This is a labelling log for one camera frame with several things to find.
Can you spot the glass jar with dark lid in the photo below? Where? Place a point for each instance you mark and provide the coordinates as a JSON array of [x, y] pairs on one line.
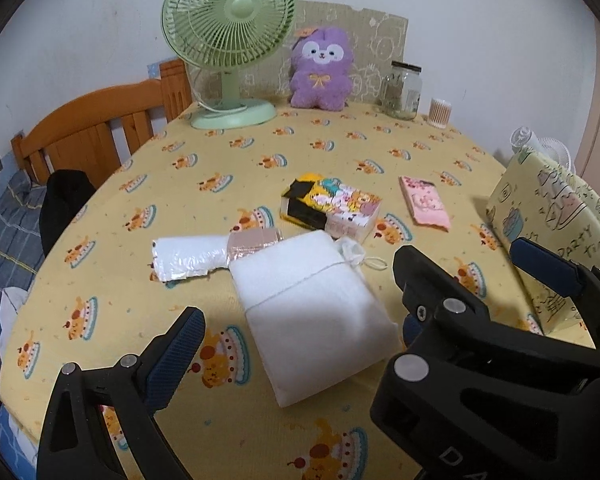
[[402, 92]]

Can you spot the white cloth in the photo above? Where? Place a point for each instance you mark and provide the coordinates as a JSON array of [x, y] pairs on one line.
[[12, 302]]

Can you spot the yellow cartoon tablecloth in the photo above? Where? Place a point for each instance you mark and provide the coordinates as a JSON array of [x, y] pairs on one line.
[[230, 185]]

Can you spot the cartoon printed tissue pack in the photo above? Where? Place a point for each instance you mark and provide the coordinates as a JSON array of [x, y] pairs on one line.
[[335, 205]]

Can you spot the white plastic bag roll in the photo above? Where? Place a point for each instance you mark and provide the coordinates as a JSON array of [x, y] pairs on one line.
[[190, 257]]

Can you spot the pink packet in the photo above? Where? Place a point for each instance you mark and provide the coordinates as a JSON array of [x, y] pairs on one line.
[[425, 202]]

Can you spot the black cloth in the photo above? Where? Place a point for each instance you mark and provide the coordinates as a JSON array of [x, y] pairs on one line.
[[65, 210]]

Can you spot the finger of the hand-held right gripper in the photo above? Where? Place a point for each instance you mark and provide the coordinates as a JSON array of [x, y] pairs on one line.
[[440, 290], [545, 266]]

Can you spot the grey plaid bedding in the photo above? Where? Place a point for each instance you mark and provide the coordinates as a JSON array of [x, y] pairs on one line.
[[10, 230]]

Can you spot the blue bed sheet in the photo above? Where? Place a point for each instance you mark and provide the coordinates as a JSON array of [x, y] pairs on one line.
[[15, 445]]

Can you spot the cotton swab container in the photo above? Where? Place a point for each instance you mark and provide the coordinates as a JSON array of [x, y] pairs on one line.
[[439, 112]]

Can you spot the beige printed board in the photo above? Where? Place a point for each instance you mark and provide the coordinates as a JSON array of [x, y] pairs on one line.
[[380, 40]]

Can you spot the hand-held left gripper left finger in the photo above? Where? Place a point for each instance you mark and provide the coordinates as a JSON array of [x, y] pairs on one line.
[[176, 355]]

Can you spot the white cloth pouch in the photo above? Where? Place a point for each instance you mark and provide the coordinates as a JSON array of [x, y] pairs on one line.
[[310, 310]]

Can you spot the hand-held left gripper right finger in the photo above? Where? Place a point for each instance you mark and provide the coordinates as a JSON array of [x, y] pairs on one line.
[[411, 328]]

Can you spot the white standing fan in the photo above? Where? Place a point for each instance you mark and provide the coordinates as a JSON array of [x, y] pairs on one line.
[[545, 147]]

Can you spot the purple plush toy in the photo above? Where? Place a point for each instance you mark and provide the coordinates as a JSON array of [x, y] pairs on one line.
[[322, 75]]

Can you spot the green desk fan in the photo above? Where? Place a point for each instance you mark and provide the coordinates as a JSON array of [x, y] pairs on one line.
[[230, 35]]

